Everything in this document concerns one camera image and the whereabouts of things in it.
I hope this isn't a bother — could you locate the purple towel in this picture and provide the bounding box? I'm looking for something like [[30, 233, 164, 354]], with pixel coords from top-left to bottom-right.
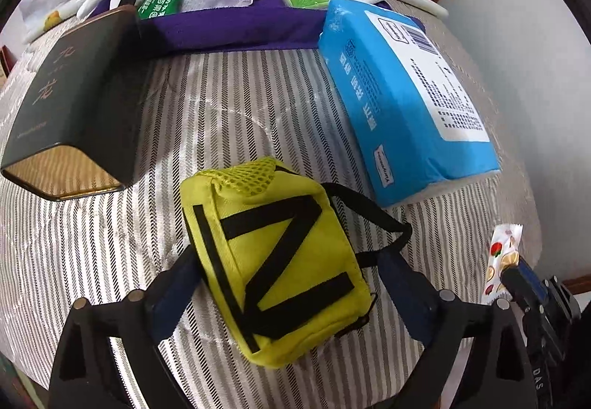
[[88, 0, 426, 52]]

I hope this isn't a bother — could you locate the blue tissue pack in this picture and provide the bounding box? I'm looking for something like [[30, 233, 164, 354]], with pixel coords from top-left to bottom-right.
[[318, 0, 503, 209]]

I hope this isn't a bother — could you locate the grey translucent drawstring pouch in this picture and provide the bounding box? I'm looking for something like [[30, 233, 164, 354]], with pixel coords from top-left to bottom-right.
[[178, 0, 265, 15]]

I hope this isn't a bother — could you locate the fruit print snack packet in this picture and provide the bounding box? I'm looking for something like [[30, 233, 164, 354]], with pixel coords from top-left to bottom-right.
[[480, 224, 522, 304]]

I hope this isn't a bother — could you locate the striped mattress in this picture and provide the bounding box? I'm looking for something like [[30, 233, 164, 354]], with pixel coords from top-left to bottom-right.
[[0, 0, 541, 409]]

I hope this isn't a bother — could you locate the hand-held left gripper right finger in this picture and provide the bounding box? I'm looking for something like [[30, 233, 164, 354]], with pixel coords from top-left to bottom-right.
[[381, 249, 541, 409]]

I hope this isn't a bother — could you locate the dark rectangular box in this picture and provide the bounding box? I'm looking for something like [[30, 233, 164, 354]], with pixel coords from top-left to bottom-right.
[[0, 5, 144, 203]]

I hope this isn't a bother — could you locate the yellow pouch with black straps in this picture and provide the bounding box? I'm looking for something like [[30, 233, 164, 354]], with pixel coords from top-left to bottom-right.
[[179, 156, 414, 366]]

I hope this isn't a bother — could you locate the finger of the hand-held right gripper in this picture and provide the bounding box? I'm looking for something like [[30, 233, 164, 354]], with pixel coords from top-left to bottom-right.
[[516, 258, 551, 301], [500, 267, 534, 313]]

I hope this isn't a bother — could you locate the white paper roll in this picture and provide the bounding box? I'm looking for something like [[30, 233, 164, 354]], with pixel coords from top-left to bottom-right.
[[25, 0, 450, 42]]

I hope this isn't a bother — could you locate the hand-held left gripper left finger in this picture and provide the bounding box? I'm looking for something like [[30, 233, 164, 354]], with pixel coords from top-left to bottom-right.
[[48, 247, 204, 409]]

